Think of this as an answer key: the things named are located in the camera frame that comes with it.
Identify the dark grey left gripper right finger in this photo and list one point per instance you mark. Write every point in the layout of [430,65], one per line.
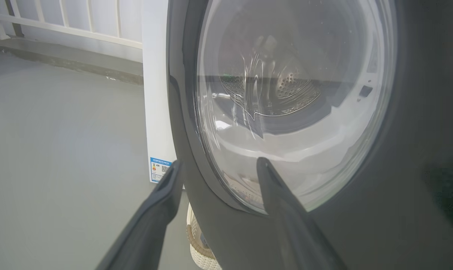
[293,225]

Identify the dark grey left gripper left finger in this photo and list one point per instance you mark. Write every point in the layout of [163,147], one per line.
[151,225]

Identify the dark grey glass washer door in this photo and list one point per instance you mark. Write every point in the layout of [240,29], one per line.
[417,112]

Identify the cream perforated laundry basket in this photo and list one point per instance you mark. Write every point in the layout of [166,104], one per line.
[198,247]

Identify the white washing machine body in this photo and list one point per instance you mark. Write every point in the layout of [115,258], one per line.
[157,93]

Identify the blue energy label sticker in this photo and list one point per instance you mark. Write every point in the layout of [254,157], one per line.
[159,168]

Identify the steel washer drum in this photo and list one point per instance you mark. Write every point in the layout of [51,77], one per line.
[293,90]

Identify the white railing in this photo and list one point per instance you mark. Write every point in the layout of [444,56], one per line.
[61,29]

